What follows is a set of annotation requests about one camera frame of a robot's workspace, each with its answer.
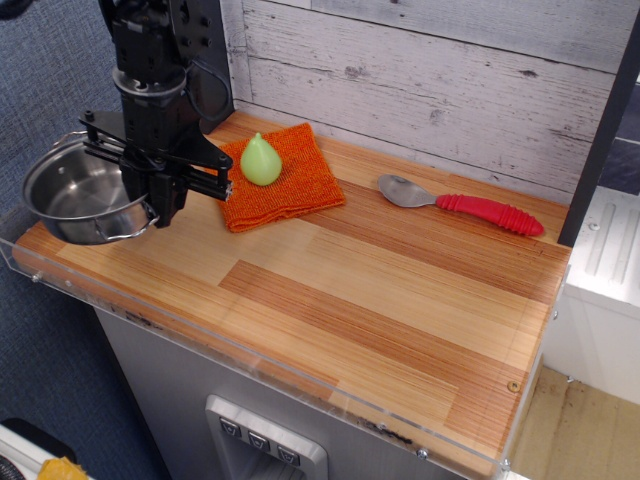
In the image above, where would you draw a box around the dark vertical post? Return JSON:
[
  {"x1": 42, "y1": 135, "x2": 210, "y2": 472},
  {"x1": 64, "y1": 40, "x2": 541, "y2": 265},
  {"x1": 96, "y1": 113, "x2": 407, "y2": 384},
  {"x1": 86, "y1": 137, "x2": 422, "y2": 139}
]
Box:
[
  {"x1": 199, "y1": 0, "x2": 234, "y2": 133},
  {"x1": 557, "y1": 12, "x2": 639, "y2": 247}
]

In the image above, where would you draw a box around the white appliance at right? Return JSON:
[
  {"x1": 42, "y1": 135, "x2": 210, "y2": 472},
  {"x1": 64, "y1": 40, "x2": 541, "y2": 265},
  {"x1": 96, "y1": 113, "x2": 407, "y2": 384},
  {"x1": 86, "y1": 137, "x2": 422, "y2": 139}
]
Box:
[{"x1": 542, "y1": 187, "x2": 639, "y2": 404}]

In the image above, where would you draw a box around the dark right vertical post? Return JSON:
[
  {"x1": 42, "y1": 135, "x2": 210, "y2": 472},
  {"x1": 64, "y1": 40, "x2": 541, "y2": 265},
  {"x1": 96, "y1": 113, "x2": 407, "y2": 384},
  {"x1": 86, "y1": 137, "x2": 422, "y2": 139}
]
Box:
[{"x1": 557, "y1": 12, "x2": 639, "y2": 247}]

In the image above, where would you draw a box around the dark left vertical post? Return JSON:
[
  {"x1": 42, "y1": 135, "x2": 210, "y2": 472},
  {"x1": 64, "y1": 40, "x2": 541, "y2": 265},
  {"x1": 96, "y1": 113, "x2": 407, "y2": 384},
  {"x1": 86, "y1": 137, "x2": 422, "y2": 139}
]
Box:
[{"x1": 199, "y1": 0, "x2": 234, "y2": 133}]

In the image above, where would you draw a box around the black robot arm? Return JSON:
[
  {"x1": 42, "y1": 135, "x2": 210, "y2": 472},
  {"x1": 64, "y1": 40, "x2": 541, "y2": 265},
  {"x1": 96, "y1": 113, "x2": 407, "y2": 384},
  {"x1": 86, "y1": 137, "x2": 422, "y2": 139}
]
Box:
[{"x1": 80, "y1": 1, "x2": 233, "y2": 228}]

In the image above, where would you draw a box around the spoon with red handle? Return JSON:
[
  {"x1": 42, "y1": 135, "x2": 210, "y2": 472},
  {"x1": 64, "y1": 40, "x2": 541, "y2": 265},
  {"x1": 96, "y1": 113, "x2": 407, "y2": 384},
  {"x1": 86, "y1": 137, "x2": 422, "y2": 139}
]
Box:
[{"x1": 377, "y1": 174, "x2": 545, "y2": 237}]

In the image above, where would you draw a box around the orange knitted cloth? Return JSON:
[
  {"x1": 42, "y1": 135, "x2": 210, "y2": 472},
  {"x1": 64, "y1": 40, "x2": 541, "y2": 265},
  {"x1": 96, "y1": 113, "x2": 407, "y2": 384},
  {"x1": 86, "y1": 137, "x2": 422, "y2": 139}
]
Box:
[{"x1": 218, "y1": 123, "x2": 346, "y2": 233}]

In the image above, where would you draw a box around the clear acrylic table guard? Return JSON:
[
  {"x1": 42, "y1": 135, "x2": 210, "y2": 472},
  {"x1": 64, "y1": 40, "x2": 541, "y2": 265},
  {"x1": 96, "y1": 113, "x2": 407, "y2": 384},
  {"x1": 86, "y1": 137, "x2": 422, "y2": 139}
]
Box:
[{"x1": 0, "y1": 71, "x2": 572, "y2": 480}]

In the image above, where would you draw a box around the silver pot with handles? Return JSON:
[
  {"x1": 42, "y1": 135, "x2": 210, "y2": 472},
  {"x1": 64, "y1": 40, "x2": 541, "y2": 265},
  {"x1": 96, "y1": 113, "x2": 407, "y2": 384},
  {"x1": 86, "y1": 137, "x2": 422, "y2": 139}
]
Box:
[{"x1": 22, "y1": 131, "x2": 159, "y2": 245}]

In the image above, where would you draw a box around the grey cabinet with buttons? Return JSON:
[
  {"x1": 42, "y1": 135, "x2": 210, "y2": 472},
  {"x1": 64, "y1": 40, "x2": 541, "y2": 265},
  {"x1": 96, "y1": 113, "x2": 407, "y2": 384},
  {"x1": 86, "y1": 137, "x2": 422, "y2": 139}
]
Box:
[{"x1": 97, "y1": 311, "x2": 456, "y2": 479}]

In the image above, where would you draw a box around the yellow object bottom left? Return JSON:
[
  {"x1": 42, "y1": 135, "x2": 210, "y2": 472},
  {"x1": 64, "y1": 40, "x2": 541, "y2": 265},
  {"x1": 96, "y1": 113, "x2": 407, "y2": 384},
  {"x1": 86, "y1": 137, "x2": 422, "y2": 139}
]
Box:
[{"x1": 36, "y1": 457, "x2": 88, "y2": 480}]

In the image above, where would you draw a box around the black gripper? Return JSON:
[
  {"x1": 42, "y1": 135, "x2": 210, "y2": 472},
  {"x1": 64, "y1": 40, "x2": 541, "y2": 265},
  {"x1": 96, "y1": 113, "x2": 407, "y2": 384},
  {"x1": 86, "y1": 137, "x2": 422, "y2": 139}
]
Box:
[{"x1": 80, "y1": 96, "x2": 233, "y2": 228}]

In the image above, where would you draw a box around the green plastic pear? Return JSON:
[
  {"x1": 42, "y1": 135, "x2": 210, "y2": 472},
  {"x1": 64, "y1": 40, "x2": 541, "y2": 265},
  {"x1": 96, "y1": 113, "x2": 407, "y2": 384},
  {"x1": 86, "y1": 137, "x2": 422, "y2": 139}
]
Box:
[{"x1": 240, "y1": 133, "x2": 282, "y2": 186}]

